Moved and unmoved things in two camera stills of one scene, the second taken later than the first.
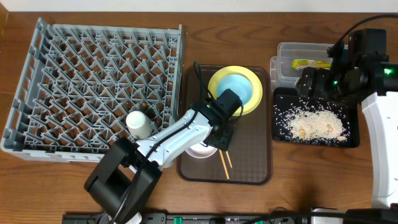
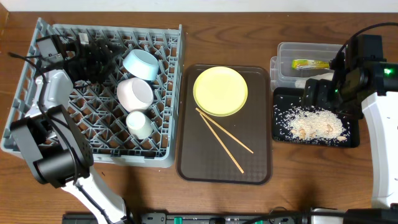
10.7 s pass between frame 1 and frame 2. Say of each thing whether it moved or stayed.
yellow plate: moved
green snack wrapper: stayed
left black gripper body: moved
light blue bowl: moved
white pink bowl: moved
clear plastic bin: stayed
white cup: stayed
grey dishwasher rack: stayed
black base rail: stayed
